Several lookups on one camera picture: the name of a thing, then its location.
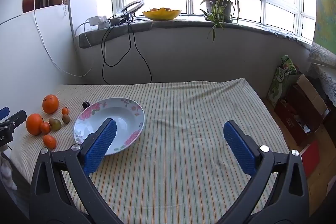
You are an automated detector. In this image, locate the brown cardboard box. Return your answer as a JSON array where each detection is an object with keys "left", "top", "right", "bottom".
[{"left": 286, "top": 74, "right": 330, "bottom": 119}]

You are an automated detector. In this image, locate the dark red cardboard box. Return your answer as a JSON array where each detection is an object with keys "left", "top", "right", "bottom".
[{"left": 274, "top": 99, "right": 323, "bottom": 147}]

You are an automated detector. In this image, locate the green package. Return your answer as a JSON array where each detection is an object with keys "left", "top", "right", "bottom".
[{"left": 266, "top": 55, "right": 302, "bottom": 106}]

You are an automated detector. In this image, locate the ring light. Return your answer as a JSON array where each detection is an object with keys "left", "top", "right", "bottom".
[{"left": 123, "top": 0, "right": 145, "bottom": 22}]

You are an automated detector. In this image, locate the yellow wavy bowl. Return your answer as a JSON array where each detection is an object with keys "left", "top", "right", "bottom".
[{"left": 142, "top": 7, "right": 182, "bottom": 21}]

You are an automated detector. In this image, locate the person's left forearm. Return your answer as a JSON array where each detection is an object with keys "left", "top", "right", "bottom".
[{"left": 0, "top": 151, "right": 17, "bottom": 191}]

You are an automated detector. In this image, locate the small tangerine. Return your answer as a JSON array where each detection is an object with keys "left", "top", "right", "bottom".
[{"left": 43, "top": 134, "right": 57, "bottom": 149}]

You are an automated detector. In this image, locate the white power strip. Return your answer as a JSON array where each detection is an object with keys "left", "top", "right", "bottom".
[{"left": 88, "top": 15, "right": 109, "bottom": 29}]

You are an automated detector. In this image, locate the large rough-skinned orange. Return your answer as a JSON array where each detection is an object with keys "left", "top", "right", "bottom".
[{"left": 25, "top": 113, "right": 45, "bottom": 136}]

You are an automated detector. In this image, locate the white cable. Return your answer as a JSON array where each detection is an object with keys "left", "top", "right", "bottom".
[{"left": 33, "top": 0, "right": 95, "bottom": 77}]

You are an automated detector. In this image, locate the wall map poster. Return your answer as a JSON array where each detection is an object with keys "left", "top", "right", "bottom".
[{"left": 306, "top": 0, "right": 336, "bottom": 52}]

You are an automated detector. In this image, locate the floral white plate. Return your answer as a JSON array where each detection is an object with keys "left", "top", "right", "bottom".
[{"left": 73, "top": 97, "right": 145, "bottom": 156}]

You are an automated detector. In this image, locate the grey windowsill cover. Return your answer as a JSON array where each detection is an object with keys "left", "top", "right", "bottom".
[{"left": 78, "top": 17, "right": 315, "bottom": 49}]

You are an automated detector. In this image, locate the white lace cloth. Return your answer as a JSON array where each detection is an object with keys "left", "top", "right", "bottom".
[{"left": 307, "top": 42, "right": 336, "bottom": 106}]

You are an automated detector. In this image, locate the large smooth orange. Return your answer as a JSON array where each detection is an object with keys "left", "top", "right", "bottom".
[{"left": 42, "top": 94, "right": 59, "bottom": 114}]

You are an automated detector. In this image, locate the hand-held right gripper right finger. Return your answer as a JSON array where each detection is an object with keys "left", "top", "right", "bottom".
[{"left": 223, "top": 120, "right": 310, "bottom": 224}]

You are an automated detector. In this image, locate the black cable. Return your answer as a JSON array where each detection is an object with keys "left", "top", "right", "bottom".
[
  {"left": 128, "top": 20, "right": 153, "bottom": 83},
  {"left": 101, "top": 20, "right": 132, "bottom": 85}
]

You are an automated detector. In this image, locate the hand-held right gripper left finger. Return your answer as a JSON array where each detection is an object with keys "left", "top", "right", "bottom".
[{"left": 29, "top": 118, "right": 124, "bottom": 224}]

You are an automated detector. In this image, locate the potted spider plant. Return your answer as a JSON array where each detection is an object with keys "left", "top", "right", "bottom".
[{"left": 187, "top": 0, "right": 252, "bottom": 43}]

